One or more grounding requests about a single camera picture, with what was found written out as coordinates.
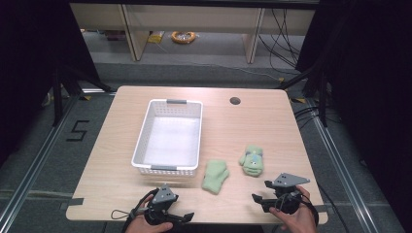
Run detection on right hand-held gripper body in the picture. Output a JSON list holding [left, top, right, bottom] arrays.
[[263, 172, 312, 216]]

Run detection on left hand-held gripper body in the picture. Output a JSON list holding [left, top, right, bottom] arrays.
[[144, 183, 180, 226]]

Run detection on person's left hand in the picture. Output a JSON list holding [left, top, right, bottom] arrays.
[[124, 193, 175, 233]]

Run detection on person's right hand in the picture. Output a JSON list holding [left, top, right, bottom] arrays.
[[268, 184, 318, 233]]

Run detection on green mitten with face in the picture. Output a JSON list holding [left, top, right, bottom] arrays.
[[238, 144, 265, 178]]

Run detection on plain green mitten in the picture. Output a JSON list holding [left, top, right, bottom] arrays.
[[201, 159, 230, 195]]

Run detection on white plastic basket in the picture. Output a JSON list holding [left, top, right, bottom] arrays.
[[130, 98, 204, 178]]

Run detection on black metal stand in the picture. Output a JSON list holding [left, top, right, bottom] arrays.
[[275, 62, 328, 128], [51, 64, 115, 128]]

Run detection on black curtain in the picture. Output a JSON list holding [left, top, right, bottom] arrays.
[[0, 0, 113, 169], [294, 0, 412, 233]]

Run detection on yellow packet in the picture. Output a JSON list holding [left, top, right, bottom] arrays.
[[147, 30, 165, 45]]

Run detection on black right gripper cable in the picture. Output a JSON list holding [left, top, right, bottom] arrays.
[[299, 193, 321, 227]]

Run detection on aluminium floor rail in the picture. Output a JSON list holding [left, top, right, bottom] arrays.
[[0, 91, 116, 227], [290, 96, 382, 233]]

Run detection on black floor cables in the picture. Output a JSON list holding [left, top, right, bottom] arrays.
[[292, 105, 341, 131]]

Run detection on white floor cable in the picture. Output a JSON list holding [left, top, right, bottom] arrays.
[[154, 41, 284, 83]]

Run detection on bundle of black cables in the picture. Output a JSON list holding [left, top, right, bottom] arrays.
[[257, 8, 303, 71]]

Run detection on beige wooden desk frame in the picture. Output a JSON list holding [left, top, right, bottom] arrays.
[[69, 2, 317, 64]]

